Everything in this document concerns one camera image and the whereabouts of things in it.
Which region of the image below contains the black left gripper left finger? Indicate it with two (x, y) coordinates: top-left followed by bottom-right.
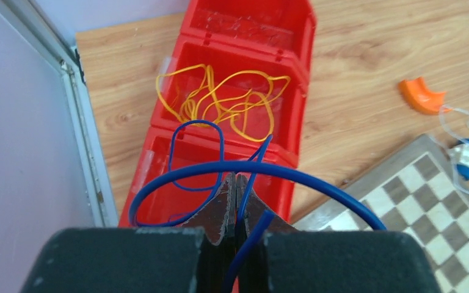
(21, 173), (236, 292)

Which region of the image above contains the dark blue wire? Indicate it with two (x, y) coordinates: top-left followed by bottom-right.
(128, 119), (388, 293)

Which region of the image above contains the yellow wire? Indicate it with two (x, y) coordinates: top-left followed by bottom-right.
(155, 63), (292, 143)

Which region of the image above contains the white wire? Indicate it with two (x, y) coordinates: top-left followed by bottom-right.
(428, 105), (469, 200)

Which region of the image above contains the orange pipe elbow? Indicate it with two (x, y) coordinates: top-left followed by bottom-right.
(398, 77), (454, 115)

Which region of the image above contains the wooden chessboard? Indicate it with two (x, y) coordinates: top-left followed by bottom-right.
(293, 134), (469, 293)

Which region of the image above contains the red plastic bin tray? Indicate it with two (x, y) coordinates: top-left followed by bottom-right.
(119, 1), (317, 227)

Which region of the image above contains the aluminium frame rail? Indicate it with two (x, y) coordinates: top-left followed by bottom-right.
(0, 0), (120, 228)

